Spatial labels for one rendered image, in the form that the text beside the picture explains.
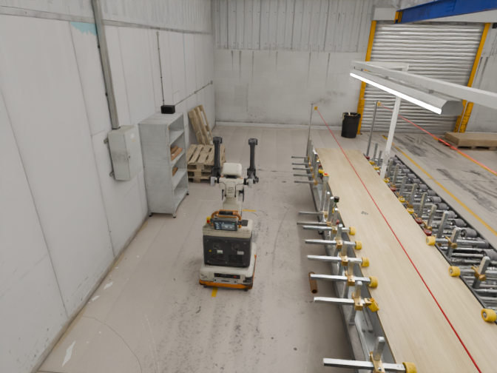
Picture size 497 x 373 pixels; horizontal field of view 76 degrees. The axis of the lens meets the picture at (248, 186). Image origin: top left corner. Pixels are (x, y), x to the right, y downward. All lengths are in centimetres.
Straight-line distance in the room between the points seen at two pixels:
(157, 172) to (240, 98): 640
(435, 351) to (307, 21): 962
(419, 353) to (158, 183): 402
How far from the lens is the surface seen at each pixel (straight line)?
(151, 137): 491
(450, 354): 258
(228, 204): 377
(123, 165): 417
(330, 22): 1091
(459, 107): 220
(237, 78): 1089
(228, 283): 382
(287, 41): 1078
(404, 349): 247
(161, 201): 528
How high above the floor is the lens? 266
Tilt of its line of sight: 25 degrees down
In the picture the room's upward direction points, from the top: 1 degrees clockwise
